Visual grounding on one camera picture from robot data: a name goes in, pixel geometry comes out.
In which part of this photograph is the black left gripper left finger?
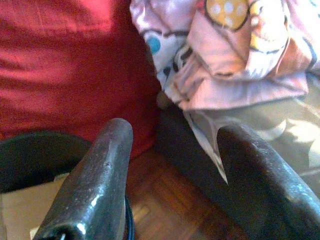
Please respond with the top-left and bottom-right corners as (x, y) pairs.
(33, 117), (135, 240)

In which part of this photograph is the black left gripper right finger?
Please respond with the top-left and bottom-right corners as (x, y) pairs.
(216, 123), (320, 240)

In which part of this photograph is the black round waste bin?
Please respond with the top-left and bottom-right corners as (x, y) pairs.
(0, 131), (93, 193)

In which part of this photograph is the bed with grey floral sheet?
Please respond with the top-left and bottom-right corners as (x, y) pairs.
(153, 72), (320, 240)

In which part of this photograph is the brown cardboard piece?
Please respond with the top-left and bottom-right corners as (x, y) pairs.
(0, 172), (71, 240)

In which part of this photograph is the large red cushion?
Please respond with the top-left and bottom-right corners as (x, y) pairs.
(0, 0), (162, 158)

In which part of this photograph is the pink cartoon blanket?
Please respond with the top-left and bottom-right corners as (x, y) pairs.
(129, 0), (320, 186)

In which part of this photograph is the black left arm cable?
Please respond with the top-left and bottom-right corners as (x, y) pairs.
(123, 194), (136, 240)

